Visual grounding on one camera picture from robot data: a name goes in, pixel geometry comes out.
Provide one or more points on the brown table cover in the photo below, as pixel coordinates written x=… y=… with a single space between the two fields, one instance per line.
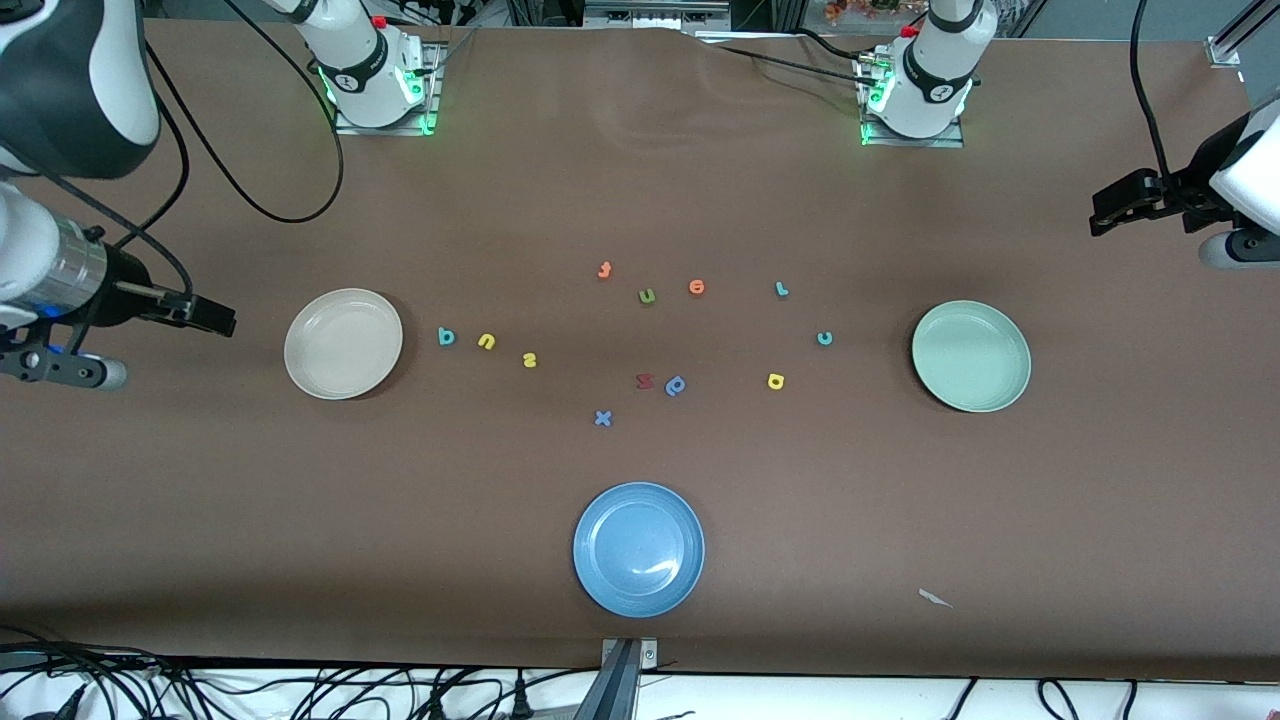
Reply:
x=640 y=150

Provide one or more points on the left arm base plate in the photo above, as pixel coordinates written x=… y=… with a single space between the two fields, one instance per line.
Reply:
x=880 y=142

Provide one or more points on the silver metal bracket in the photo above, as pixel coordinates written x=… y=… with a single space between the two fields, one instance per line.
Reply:
x=645 y=653

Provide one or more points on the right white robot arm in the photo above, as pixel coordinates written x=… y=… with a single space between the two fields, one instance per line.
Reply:
x=80 y=90

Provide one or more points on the aluminium frame profile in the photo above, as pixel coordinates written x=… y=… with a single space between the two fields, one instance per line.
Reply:
x=1222 y=50

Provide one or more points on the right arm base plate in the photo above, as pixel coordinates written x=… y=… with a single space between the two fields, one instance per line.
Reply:
x=345 y=127

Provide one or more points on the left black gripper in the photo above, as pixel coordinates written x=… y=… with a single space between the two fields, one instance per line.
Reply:
x=1188 y=189

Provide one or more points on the white paper scrap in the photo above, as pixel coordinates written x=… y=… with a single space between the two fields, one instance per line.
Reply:
x=935 y=598

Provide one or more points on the blue foam letter p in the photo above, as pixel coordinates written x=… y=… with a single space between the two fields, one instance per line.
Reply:
x=676 y=385

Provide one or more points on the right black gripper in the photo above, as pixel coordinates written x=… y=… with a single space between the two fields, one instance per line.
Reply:
x=124 y=291

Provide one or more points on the orange dried flowers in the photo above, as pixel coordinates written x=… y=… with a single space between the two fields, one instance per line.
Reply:
x=850 y=10

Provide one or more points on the beige brown plate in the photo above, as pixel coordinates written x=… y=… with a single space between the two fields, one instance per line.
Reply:
x=343 y=344

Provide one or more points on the blue plate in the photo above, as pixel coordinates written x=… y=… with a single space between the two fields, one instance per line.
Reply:
x=639 y=549

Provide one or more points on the dark grey pole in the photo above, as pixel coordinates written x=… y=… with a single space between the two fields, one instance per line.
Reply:
x=612 y=695

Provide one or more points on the green plate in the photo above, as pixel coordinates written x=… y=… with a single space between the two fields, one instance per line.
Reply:
x=971 y=356

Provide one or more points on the grey metal box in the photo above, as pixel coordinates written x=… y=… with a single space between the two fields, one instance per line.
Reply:
x=650 y=15

